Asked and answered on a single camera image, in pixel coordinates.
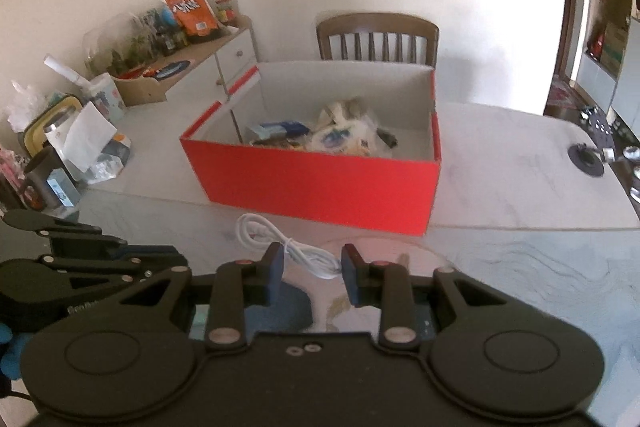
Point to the white rolled tube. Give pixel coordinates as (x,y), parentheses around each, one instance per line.
(65,69)

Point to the blue carton box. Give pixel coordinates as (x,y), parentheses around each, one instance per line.
(277,131)

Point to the red cardboard box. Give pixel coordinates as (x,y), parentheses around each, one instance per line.
(310,187)

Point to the wooden slat-back chair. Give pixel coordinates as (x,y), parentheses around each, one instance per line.
(377,34)

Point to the clear glass terrarium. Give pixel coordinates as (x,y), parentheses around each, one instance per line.
(115,49)

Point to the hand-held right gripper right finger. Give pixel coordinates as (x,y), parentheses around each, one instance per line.
(352,279)

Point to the white blue bread packet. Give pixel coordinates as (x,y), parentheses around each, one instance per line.
(340,141)

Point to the white plastic bag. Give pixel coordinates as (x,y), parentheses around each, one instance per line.
(22,104)

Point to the orange snack bag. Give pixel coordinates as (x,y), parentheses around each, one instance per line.
(192,12)

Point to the person's left hand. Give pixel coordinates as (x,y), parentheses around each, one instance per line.
(9,357)

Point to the yellow rimmed container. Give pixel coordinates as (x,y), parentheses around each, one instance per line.
(47,119)

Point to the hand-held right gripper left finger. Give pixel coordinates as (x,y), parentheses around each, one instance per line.
(274,272)

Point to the white side cabinet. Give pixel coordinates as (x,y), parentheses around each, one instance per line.
(235,57)

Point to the red lidded jar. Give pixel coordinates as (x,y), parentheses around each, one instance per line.
(226,11)

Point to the round black desk socket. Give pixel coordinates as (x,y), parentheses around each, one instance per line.
(587,156)

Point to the crumpled clear plastic bag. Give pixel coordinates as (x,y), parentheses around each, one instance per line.
(106,162)

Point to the white paper sheet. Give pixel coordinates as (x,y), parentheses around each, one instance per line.
(85,134)

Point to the white wood wall cabinet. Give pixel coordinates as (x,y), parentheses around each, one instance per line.
(597,77)

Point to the small light blue box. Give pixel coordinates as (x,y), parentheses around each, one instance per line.
(62,189)

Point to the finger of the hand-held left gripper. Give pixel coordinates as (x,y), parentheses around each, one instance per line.
(75,274)
(80,239)

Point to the white blue marbled desktop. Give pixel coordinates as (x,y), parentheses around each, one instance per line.
(500,187)

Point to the dark mug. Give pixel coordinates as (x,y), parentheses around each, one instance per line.
(40,179)

